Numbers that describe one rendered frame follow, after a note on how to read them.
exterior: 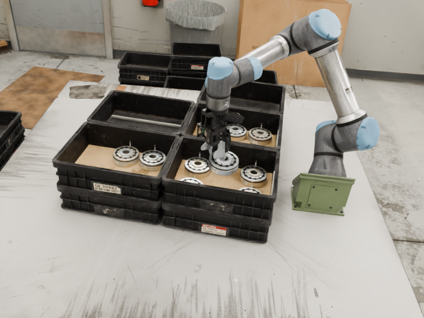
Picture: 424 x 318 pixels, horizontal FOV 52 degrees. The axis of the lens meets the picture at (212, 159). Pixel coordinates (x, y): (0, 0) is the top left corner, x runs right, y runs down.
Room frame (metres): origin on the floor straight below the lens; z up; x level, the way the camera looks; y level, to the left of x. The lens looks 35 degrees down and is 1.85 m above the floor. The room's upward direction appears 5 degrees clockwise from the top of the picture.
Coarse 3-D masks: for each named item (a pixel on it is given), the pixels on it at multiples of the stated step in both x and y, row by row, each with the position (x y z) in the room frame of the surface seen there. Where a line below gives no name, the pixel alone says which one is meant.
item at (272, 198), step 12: (240, 144) 1.42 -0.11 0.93; (276, 156) 1.35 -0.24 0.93; (168, 168) 1.22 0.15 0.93; (276, 168) 1.28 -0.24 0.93; (168, 180) 1.15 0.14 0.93; (180, 180) 1.16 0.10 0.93; (276, 180) 1.20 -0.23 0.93; (216, 192) 1.13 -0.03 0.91; (228, 192) 1.13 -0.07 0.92; (240, 192) 1.12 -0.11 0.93; (252, 192) 1.13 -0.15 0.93; (276, 192) 1.14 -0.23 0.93
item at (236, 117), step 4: (228, 112) 1.24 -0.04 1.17; (232, 112) 1.28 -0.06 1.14; (236, 112) 1.29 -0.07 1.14; (224, 116) 1.21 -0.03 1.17; (228, 116) 1.22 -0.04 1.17; (232, 116) 1.23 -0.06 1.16; (236, 116) 1.24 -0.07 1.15; (240, 116) 1.27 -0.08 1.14; (228, 120) 1.22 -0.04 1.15; (232, 120) 1.23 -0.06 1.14; (236, 120) 1.24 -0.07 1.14; (240, 120) 1.26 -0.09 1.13
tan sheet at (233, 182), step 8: (184, 160) 1.42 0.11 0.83; (240, 168) 1.40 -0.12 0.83; (176, 176) 1.31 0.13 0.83; (184, 176) 1.32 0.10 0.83; (208, 176) 1.33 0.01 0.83; (216, 176) 1.33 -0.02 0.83; (224, 176) 1.34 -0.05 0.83; (232, 176) 1.34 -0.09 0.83; (208, 184) 1.28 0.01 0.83; (216, 184) 1.28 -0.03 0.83; (224, 184) 1.29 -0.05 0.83; (232, 184) 1.29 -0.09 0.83; (240, 184) 1.29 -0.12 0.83; (264, 184) 1.31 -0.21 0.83; (264, 192) 1.26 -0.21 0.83
